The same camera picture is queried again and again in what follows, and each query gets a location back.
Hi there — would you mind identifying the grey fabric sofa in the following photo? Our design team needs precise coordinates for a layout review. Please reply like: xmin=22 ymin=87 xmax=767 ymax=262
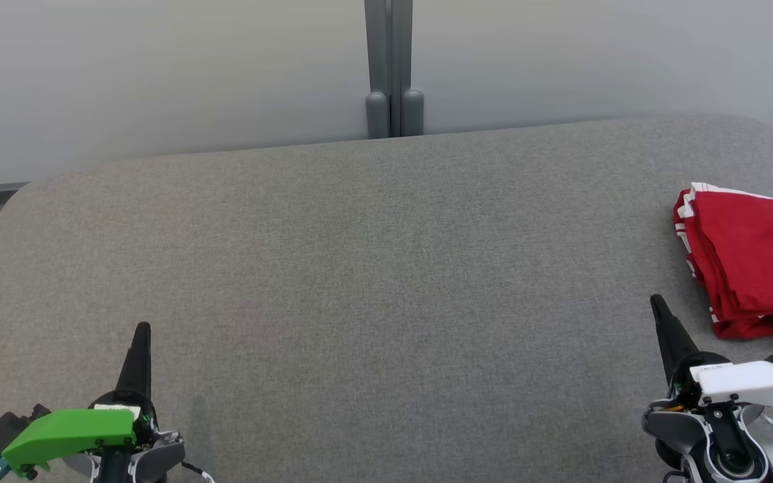
xmin=0 ymin=114 xmax=773 ymax=483

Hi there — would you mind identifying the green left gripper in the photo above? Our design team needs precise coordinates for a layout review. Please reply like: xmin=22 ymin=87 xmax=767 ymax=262
xmin=1 ymin=322 xmax=158 ymax=474

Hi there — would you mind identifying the red basketball jersey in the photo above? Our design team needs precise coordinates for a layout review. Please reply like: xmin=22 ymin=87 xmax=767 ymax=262
xmin=672 ymin=182 xmax=773 ymax=340

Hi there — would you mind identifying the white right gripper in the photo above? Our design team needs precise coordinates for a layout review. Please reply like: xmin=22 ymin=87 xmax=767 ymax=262
xmin=650 ymin=294 xmax=773 ymax=409

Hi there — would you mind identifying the grey partition post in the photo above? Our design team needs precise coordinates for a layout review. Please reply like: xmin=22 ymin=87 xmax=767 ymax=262
xmin=364 ymin=0 xmax=425 ymax=140

